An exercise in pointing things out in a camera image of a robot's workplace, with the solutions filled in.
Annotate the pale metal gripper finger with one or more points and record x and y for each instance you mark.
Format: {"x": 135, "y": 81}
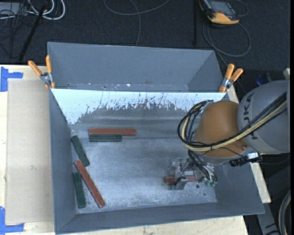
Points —
{"x": 180, "y": 184}
{"x": 172, "y": 169}

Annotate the red-brown block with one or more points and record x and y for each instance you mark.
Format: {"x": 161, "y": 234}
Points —
{"x": 168, "y": 179}
{"x": 112, "y": 132}
{"x": 90, "y": 183}

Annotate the grey metal bin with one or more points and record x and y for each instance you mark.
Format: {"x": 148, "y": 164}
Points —
{"x": 137, "y": 175}

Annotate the dark green flat block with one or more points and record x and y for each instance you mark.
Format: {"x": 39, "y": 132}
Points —
{"x": 80, "y": 150}
{"x": 105, "y": 138}
{"x": 79, "y": 190}

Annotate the pale flat board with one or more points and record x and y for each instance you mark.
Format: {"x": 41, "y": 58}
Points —
{"x": 27, "y": 150}

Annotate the black cylinder on white bracket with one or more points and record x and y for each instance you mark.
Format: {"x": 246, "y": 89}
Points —
{"x": 240, "y": 161}

